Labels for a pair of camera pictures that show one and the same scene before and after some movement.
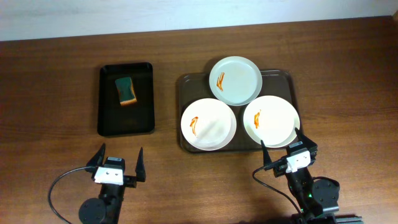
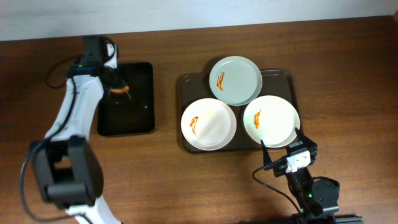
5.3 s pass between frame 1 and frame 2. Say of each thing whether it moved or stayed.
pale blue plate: stayed
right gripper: stayed
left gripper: moved
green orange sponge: moved
